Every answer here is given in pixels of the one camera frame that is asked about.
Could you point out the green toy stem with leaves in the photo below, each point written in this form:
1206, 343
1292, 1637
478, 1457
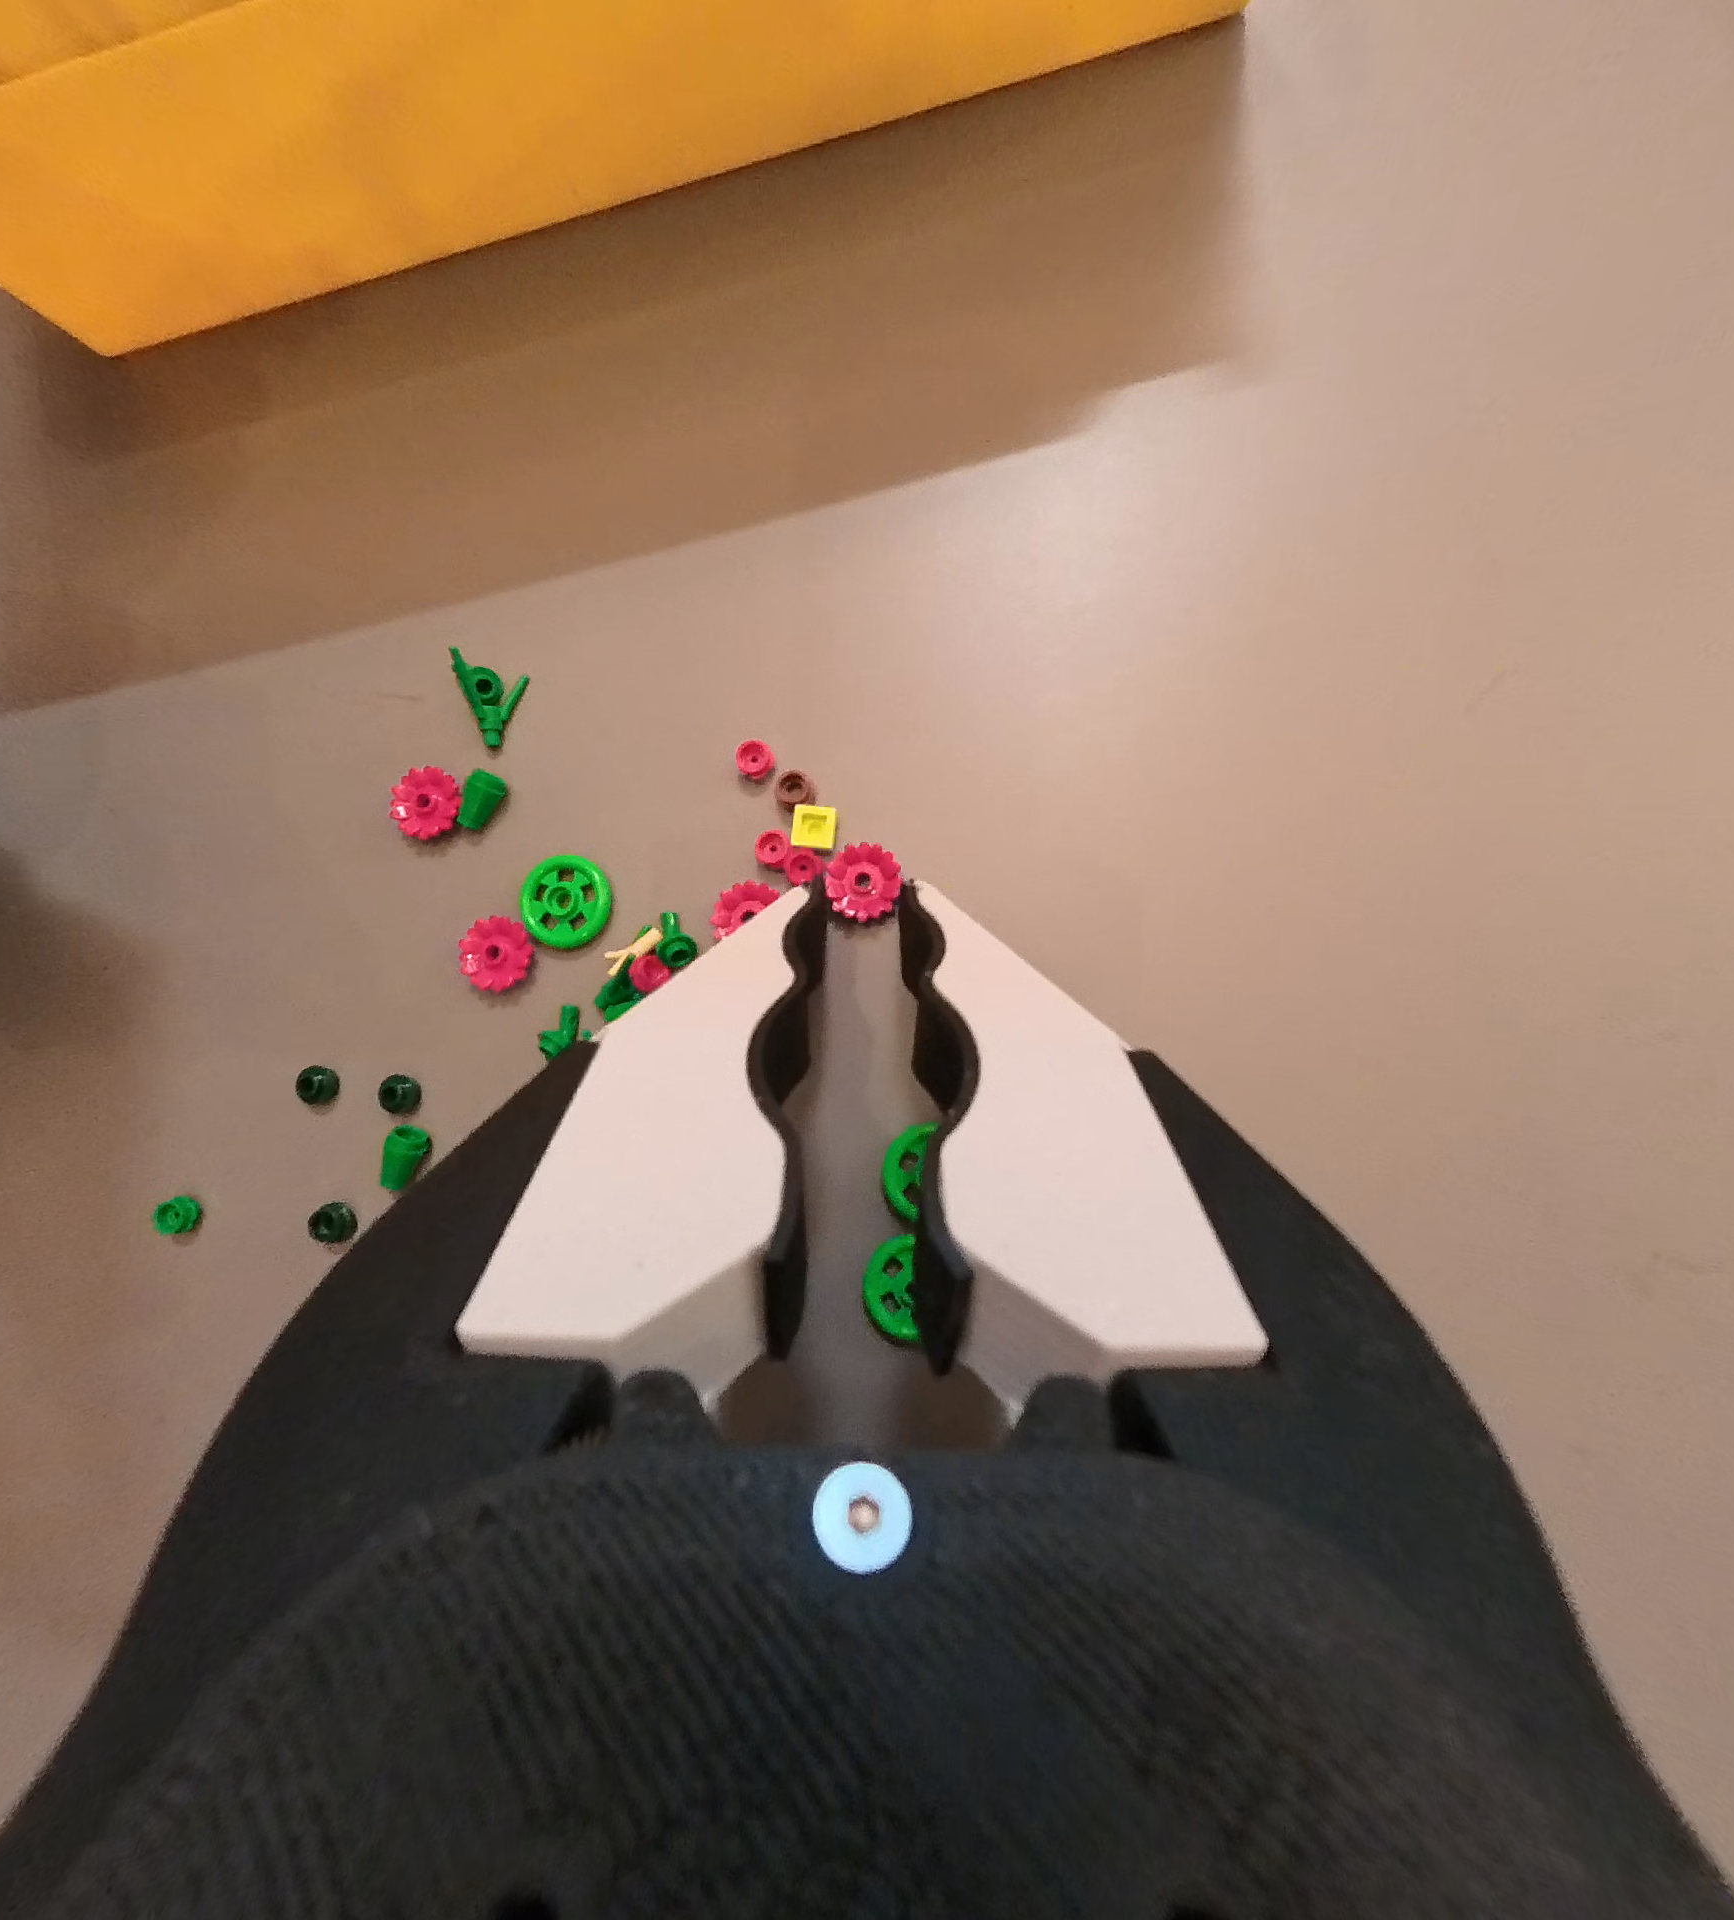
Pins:
484, 692

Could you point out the dark green round toy stud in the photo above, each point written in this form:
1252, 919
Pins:
317, 1082
398, 1092
333, 1223

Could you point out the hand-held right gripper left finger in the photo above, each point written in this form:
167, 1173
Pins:
642, 1185

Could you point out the yellow square toy tile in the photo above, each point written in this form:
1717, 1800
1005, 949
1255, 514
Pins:
813, 822

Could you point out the green toy cone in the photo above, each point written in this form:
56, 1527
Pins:
482, 799
402, 1155

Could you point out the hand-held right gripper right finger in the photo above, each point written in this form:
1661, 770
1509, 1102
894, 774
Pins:
1093, 1200

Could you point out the pink toy flower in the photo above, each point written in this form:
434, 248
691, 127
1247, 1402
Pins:
863, 881
740, 909
495, 952
424, 803

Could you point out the green toy wheel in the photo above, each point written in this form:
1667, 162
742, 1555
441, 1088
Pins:
897, 1287
564, 901
908, 1171

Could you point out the yellow plastic bin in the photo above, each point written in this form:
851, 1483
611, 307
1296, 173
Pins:
432, 134

